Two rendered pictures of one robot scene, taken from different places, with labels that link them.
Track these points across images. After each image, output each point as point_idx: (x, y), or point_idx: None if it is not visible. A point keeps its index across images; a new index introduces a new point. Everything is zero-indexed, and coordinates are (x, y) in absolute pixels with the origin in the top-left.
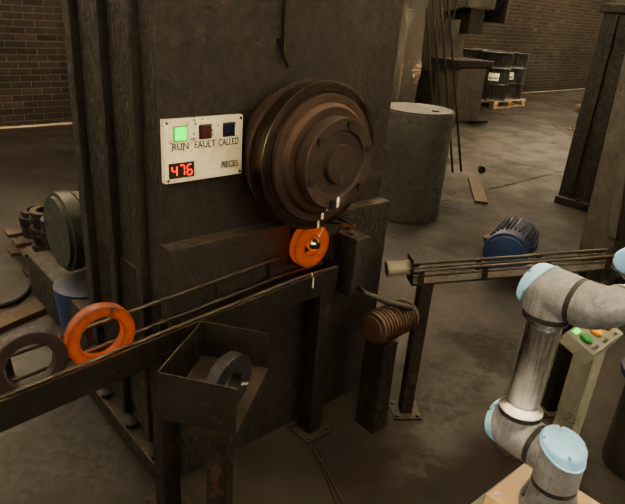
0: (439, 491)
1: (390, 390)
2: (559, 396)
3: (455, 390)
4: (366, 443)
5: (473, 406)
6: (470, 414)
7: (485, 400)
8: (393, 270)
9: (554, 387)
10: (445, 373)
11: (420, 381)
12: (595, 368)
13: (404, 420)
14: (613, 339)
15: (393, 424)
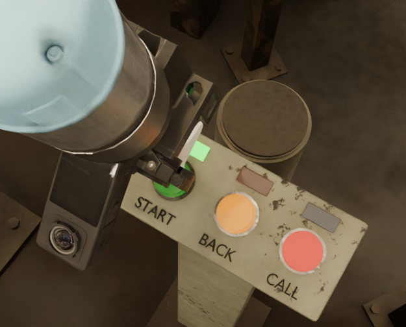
0: None
1: None
2: None
3: (363, 136)
4: (145, 23)
5: (328, 170)
6: (299, 167)
7: (361, 191)
8: None
9: None
10: None
11: (357, 76)
12: (206, 270)
13: (227, 65)
14: (245, 277)
15: (209, 50)
